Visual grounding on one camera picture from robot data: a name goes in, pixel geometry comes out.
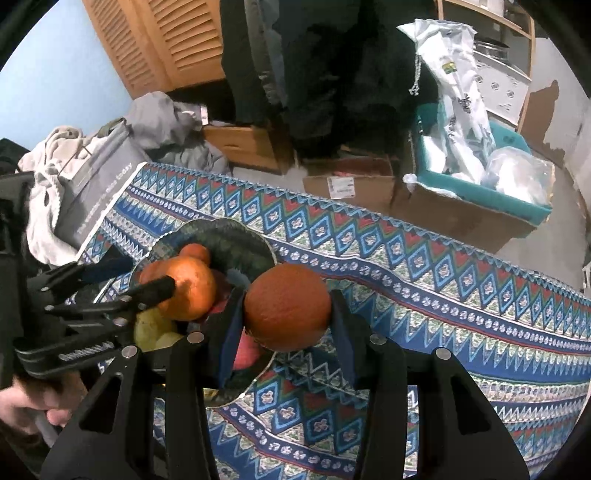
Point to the small orange tangerine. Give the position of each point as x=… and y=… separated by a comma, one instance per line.
x=196, y=253

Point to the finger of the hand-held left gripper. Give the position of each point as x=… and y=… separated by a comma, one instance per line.
x=157, y=288
x=106, y=269

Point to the teal box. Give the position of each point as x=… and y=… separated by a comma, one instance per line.
x=485, y=196

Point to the orange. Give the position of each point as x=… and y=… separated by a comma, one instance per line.
x=286, y=307
x=189, y=295

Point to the wooden louvered wardrobe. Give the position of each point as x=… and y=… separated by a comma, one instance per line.
x=157, y=41

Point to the glass bowl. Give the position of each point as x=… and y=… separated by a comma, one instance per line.
x=231, y=249

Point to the black coat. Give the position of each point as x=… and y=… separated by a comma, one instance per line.
x=332, y=69

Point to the grey clothes pile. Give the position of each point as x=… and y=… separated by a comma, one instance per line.
x=161, y=120

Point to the grey coat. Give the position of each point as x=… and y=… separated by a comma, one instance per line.
x=272, y=78

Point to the white rice bag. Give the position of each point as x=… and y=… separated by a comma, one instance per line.
x=457, y=101

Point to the clear plastic bag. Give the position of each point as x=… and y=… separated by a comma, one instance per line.
x=517, y=175

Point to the red apple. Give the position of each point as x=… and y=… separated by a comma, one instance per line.
x=247, y=355

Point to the white patterned basket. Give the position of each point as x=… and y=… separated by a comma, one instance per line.
x=503, y=87

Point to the wooden shelf rack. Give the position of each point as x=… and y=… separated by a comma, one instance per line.
x=528, y=55

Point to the small cardboard box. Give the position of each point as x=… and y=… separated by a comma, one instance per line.
x=369, y=184

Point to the grey tote bag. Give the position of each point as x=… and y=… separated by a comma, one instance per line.
x=97, y=184

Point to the blue patterned tablecloth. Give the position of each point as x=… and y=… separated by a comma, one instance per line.
x=415, y=300

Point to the metal steamer pan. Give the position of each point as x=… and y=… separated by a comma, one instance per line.
x=491, y=48

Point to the person's left hand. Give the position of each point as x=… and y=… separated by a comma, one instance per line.
x=51, y=397

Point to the yellow pear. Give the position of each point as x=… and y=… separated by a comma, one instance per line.
x=150, y=330

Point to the wooden drawer box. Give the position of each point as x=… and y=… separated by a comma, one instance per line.
x=249, y=147

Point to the yellow-green pear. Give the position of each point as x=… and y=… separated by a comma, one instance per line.
x=168, y=342

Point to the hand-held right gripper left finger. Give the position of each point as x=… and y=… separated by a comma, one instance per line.
x=233, y=332

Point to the large cardboard box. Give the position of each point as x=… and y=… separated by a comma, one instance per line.
x=461, y=221

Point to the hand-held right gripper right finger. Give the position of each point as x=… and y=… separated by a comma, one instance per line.
x=339, y=332

